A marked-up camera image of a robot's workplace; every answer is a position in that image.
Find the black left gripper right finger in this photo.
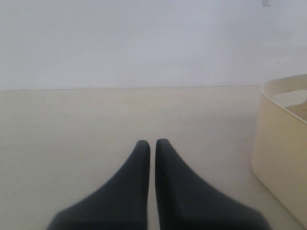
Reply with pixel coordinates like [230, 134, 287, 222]
[155, 139, 266, 230]

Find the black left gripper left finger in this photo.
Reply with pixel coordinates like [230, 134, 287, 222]
[48, 140, 150, 230]

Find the white plastic bin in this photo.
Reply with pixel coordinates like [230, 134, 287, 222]
[251, 74, 307, 226]

